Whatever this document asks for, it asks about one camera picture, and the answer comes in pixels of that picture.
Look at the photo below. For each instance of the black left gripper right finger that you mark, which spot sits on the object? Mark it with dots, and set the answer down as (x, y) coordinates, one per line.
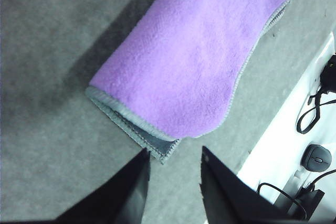
(228, 197)

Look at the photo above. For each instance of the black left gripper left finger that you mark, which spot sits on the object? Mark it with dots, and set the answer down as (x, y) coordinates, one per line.
(118, 195)

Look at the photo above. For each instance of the purple towel with grey hem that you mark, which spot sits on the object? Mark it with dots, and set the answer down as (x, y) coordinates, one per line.
(189, 56)

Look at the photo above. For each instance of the black box device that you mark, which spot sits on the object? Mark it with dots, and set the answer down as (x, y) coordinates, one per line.
(307, 200)

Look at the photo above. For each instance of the black computer mouse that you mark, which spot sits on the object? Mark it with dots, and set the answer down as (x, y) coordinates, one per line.
(316, 158)

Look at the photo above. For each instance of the grey table cloth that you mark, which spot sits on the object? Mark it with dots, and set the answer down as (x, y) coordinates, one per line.
(47, 103)

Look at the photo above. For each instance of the black plug adapter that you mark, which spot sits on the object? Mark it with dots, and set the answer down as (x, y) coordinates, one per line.
(328, 77)

